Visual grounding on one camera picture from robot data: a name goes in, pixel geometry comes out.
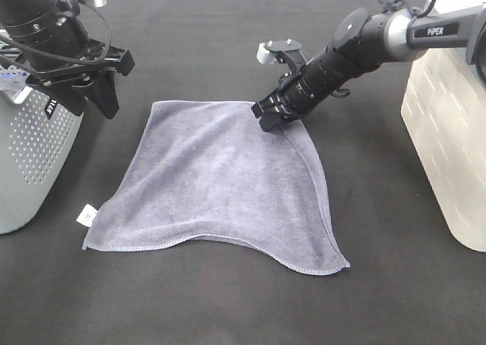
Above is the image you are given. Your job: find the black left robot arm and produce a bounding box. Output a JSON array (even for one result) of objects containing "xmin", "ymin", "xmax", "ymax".
[{"xmin": 1, "ymin": 0, "xmax": 134, "ymax": 119}]

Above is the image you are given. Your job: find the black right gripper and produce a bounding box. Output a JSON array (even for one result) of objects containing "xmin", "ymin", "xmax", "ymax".
[{"xmin": 251, "ymin": 89, "xmax": 300, "ymax": 131}]

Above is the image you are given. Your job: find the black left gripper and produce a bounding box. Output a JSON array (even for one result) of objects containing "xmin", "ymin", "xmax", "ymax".
[{"xmin": 26, "ymin": 40, "xmax": 135, "ymax": 119}]

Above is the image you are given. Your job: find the white plastic storage bin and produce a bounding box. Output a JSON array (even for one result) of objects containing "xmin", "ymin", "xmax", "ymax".
[{"xmin": 401, "ymin": 48, "xmax": 485, "ymax": 252}]

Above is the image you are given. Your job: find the grey towel inside basket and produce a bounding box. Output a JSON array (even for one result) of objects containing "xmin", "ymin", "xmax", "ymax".
[{"xmin": 1, "ymin": 70, "xmax": 28, "ymax": 93}]

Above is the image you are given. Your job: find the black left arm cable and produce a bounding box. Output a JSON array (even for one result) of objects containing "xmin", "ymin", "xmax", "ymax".
[{"xmin": 0, "ymin": 0, "xmax": 113, "ymax": 78}]

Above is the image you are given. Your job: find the grey-blue microfibre towel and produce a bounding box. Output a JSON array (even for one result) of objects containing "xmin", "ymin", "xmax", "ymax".
[{"xmin": 83, "ymin": 100, "xmax": 349, "ymax": 276}]

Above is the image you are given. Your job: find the grey perforated laundry basket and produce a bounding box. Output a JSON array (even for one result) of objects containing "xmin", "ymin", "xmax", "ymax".
[{"xmin": 1, "ymin": 66, "xmax": 83, "ymax": 234}]

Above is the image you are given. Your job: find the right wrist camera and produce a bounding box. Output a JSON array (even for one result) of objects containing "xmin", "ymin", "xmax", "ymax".
[{"xmin": 256, "ymin": 39, "xmax": 308, "ymax": 74}]

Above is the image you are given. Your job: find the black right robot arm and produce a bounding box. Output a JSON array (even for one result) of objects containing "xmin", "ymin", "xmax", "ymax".
[{"xmin": 252, "ymin": 5, "xmax": 485, "ymax": 131}]

